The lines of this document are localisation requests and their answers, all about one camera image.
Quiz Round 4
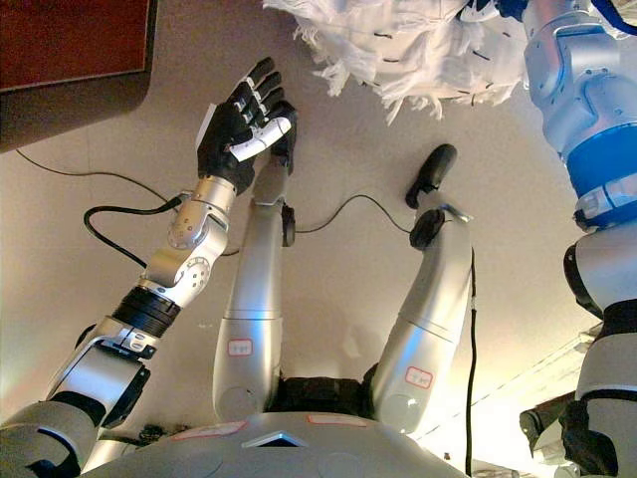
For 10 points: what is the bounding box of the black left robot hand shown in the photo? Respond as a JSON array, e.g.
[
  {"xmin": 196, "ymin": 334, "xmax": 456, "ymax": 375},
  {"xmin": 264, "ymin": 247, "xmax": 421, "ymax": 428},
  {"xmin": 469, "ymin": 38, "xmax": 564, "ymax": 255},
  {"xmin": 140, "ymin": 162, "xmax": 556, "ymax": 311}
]
[{"xmin": 196, "ymin": 56, "xmax": 294, "ymax": 196}]

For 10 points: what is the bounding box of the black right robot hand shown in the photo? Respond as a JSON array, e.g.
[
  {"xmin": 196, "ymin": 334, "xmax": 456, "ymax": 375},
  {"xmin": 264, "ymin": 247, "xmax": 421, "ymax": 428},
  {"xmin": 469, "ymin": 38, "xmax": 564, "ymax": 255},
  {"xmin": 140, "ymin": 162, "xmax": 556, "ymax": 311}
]
[{"xmin": 458, "ymin": 0, "xmax": 529, "ymax": 24}]

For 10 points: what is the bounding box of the white shaggy pillow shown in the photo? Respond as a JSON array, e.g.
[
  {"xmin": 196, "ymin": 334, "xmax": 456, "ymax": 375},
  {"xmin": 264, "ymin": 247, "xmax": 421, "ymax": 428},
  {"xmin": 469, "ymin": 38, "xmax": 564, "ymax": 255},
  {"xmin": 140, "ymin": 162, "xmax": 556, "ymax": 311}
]
[{"xmin": 262, "ymin": 0, "xmax": 530, "ymax": 126}]

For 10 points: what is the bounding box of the silver left robot leg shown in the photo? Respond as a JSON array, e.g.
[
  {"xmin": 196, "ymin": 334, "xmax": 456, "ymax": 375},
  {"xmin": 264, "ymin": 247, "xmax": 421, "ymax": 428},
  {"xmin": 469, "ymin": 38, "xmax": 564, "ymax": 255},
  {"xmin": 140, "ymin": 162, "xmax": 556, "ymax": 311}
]
[{"xmin": 212, "ymin": 99, "xmax": 301, "ymax": 420}]

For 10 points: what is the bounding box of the silver robot leg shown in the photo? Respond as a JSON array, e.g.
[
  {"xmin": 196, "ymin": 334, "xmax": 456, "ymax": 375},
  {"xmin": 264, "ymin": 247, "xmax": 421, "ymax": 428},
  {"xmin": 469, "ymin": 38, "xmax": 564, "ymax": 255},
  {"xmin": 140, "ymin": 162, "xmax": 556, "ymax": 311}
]
[
  {"xmin": 369, "ymin": 143, "xmax": 475, "ymax": 435},
  {"xmin": 212, "ymin": 99, "xmax": 301, "ymax": 420}
]

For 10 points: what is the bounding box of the silver right robot leg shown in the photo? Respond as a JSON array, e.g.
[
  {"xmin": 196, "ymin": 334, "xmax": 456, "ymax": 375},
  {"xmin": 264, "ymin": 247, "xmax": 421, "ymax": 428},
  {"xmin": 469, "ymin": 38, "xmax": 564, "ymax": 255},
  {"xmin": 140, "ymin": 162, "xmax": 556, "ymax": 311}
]
[{"xmin": 369, "ymin": 143, "xmax": 475, "ymax": 435}]

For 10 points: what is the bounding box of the grey robot torso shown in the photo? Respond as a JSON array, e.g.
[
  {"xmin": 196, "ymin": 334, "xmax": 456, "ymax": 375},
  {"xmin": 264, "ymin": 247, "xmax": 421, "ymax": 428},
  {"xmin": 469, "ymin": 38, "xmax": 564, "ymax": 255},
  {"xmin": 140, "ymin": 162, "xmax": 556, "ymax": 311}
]
[{"xmin": 97, "ymin": 411, "xmax": 482, "ymax": 478}]

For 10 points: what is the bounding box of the thin black floor cable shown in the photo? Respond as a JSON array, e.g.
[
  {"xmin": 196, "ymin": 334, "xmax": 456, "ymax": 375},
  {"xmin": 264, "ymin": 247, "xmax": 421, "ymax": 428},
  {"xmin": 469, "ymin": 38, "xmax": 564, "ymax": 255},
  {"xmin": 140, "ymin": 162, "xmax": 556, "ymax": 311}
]
[{"xmin": 14, "ymin": 147, "xmax": 420, "ymax": 258}]

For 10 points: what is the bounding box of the thick black wrist cable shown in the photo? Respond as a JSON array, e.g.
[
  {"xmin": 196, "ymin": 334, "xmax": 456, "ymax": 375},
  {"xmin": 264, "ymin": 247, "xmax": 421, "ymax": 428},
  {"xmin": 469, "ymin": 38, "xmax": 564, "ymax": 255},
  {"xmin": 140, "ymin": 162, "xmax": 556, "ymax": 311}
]
[{"xmin": 83, "ymin": 195, "xmax": 186, "ymax": 270}]

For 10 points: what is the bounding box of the black cable along leg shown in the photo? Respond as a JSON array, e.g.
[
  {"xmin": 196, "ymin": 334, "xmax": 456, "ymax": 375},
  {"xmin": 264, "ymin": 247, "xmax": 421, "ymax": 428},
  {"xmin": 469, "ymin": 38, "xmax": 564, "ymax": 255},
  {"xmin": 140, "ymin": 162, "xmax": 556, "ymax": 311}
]
[{"xmin": 463, "ymin": 247, "xmax": 480, "ymax": 477}]

